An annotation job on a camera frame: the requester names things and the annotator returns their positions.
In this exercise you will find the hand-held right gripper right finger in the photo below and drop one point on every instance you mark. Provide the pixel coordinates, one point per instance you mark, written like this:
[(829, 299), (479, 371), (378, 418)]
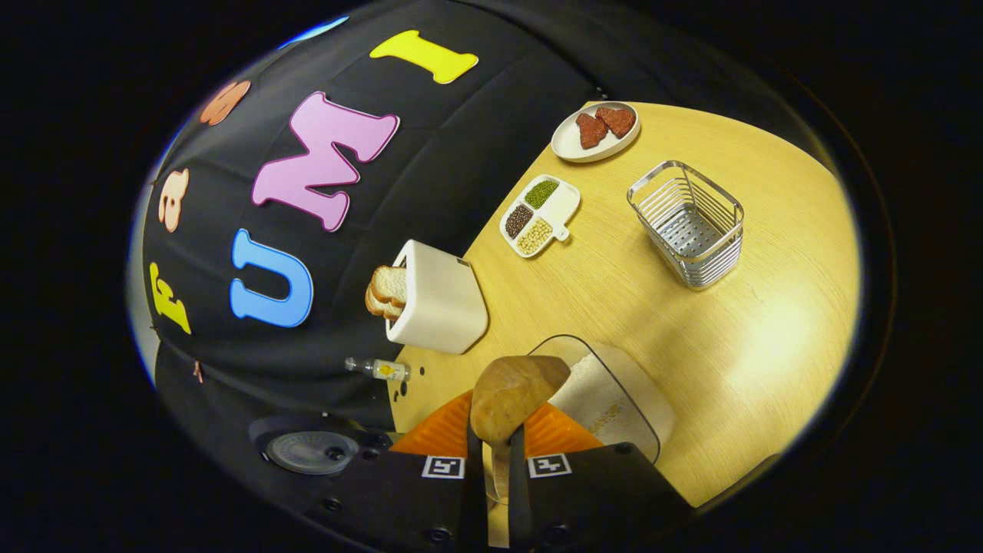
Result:
[(516, 499)]

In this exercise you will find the round white plate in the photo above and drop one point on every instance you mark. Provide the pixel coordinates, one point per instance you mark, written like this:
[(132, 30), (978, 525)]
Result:
[(568, 142)]

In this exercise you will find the dark grey rice cooker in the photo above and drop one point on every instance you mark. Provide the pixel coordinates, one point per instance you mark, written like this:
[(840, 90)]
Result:
[(311, 452)]

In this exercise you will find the small glass bottle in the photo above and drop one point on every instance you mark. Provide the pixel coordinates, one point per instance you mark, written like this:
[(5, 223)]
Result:
[(384, 370)]

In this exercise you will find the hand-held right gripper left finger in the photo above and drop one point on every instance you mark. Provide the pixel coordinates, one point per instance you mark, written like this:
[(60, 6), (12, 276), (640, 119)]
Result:
[(474, 499)]

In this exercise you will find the dark brown beans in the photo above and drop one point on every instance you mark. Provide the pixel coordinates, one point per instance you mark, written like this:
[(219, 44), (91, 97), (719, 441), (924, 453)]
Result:
[(519, 221)]

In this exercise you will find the white toaster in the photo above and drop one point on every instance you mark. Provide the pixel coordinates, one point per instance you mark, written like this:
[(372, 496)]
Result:
[(441, 299)]

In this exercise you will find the white box with clear lid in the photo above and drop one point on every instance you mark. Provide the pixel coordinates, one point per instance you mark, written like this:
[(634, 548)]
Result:
[(653, 415)]

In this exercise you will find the green mung beans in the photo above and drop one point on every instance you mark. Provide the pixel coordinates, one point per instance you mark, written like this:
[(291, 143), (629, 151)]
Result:
[(541, 193)]

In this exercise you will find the pale yellow soybeans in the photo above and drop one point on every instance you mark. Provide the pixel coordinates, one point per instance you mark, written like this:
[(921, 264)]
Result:
[(534, 236)]

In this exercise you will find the white divided dish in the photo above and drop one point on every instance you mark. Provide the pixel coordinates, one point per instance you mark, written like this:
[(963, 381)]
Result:
[(567, 203)]

